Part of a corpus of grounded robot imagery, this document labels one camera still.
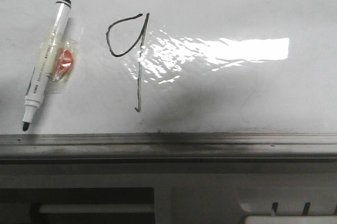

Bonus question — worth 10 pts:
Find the red magnet taped to marker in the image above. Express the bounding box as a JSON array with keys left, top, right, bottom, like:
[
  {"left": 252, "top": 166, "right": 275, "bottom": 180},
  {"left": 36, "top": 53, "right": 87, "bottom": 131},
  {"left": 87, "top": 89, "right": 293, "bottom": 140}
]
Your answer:
[{"left": 51, "top": 37, "right": 78, "bottom": 84}]

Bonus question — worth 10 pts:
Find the white whiteboard marker pen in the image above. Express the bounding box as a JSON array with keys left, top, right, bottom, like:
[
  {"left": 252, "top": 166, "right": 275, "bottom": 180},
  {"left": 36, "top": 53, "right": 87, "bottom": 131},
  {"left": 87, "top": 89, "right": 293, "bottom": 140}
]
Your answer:
[{"left": 22, "top": 0, "right": 72, "bottom": 131}]

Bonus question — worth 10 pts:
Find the white whiteboard surface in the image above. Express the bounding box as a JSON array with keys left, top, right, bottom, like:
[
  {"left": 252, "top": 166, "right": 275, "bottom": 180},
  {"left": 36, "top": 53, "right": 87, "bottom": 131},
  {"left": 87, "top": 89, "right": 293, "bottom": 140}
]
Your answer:
[{"left": 1, "top": 0, "right": 336, "bottom": 134}]

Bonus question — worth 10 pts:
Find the white plastic equipment housing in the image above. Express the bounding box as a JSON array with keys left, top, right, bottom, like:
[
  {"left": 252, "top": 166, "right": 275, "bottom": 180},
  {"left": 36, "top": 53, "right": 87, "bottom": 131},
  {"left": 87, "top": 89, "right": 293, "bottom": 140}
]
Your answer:
[{"left": 1, "top": 162, "right": 336, "bottom": 223}]

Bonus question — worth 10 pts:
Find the aluminium whiteboard frame rail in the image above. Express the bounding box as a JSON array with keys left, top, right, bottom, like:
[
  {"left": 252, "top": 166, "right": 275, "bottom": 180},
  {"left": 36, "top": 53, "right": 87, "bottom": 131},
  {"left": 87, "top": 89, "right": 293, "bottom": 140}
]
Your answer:
[{"left": 1, "top": 133, "right": 336, "bottom": 163}]

